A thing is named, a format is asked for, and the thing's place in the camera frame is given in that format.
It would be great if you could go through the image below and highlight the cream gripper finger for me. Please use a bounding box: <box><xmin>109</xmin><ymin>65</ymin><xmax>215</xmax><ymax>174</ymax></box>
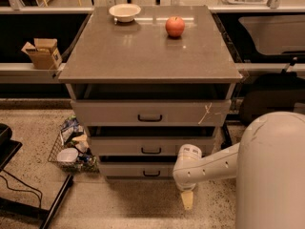
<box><xmin>181</xmin><ymin>191</ymin><xmax>193</xmax><ymax>210</ymax></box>

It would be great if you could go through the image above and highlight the grey bottom drawer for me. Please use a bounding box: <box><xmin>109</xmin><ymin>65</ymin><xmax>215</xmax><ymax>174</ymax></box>
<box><xmin>98</xmin><ymin>156</ymin><xmax>177</xmax><ymax>178</ymax></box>

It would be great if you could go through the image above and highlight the grey drawer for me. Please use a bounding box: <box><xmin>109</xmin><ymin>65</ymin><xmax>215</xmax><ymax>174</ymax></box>
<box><xmin>88</xmin><ymin>126</ymin><xmax>215</xmax><ymax>156</ymax></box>
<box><xmin>71</xmin><ymin>84</ymin><xmax>231</xmax><ymax>127</ymax></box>
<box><xmin>98</xmin><ymin>156</ymin><xmax>177</xmax><ymax>178</ymax></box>

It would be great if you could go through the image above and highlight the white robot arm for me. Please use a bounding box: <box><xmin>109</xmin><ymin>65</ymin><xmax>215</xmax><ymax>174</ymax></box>
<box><xmin>173</xmin><ymin>112</ymin><xmax>305</xmax><ymax>229</ymax></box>

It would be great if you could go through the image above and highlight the grey middle drawer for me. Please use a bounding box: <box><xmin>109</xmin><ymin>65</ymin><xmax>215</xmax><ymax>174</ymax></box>
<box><xmin>88</xmin><ymin>126</ymin><xmax>215</xmax><ymax>156</ymax></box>

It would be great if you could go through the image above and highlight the grey drawer cabinet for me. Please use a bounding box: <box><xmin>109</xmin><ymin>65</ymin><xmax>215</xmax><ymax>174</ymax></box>
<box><xmin>58</xmin><ymin>5</ymin><xmax>244</xmax><ymax>183</ymax></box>

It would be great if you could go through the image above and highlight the grey top drawer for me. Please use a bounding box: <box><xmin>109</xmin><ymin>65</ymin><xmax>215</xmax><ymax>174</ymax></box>
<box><xmin>71</xmin><ymin>84</ymin><xmax>231</xmax><ymax>127</ymax></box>

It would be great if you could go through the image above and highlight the open cardboard box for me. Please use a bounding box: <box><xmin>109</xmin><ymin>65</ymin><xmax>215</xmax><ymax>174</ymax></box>
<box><xmin>22</xmin><ymin>38</ymin><xmax>62</xmax><ymax>70</ymax></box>

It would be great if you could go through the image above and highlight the white plastic container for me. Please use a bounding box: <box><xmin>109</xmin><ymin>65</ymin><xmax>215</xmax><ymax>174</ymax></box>
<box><xmin>56</xmin><ymin>148</ymin><xmax>78</xmax><ymax>162</ymax></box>

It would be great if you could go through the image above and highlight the black office chair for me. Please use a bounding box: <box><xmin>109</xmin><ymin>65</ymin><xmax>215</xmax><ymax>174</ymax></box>
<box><xmin>226</xmin><ymin>57</ymin><xmax>305</xmax><ymax>126</ymax></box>

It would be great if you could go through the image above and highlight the snack bag in basket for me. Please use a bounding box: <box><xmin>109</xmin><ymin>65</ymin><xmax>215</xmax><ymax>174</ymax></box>
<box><xmin>60</xmin><ymin>115</ymin><xmax>84</xmax><ymax>144</ymax></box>

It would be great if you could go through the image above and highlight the red apple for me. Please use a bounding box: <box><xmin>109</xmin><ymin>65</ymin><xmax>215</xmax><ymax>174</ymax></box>
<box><xmin>165</xmin><ymin>16</ymin><xmax>185</xmax><ymax>38</ymax></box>

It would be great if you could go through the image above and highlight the white bowl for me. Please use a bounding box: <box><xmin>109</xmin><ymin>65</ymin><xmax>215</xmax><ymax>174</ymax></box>
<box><xmin>109</xmin><ymin>4</ymin><xmax>141</xmax><ymax>23</ymax></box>

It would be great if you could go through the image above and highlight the wire basket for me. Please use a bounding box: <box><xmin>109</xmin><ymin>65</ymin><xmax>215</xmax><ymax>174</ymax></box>
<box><xmin>48</xmin><ymin>135</ymin><xmax>99</xmax><ymax>173</ymax></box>

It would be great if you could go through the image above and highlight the black cable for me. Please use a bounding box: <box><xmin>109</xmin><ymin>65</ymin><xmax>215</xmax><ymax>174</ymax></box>
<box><xmin>0</xmin><ymin>168</ymin><xmax>44</xmax><ymax>209</ymax></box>

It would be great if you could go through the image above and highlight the black stand frame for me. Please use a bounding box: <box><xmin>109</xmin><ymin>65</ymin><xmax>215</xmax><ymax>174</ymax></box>
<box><xmin>0</xmin><ymin>123</ymin><xmax>74</xmax><ymax>229</ymax></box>

